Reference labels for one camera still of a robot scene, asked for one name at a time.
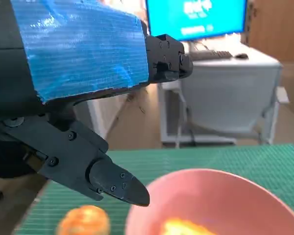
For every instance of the black computer mouse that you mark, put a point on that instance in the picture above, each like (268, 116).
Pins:
(241, 56)

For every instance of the long orange toy bread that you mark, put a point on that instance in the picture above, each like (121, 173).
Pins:
(183, 227)

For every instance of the round toy bread bun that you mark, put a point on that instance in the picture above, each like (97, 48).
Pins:
(85, 220)

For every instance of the pink bowl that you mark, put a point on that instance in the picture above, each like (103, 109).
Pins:
(223, 195)

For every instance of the white desk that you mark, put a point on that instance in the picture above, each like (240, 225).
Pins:
(225, 98)

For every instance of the blue-screen monitor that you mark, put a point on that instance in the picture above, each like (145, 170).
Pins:
(166, 17)

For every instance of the black left hand blue tape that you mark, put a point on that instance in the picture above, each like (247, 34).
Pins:
(76, 49)

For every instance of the green cutting mat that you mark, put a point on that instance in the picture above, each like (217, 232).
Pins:
(235, 159)

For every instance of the black keyboard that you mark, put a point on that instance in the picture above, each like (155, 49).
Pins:
(210, 54)

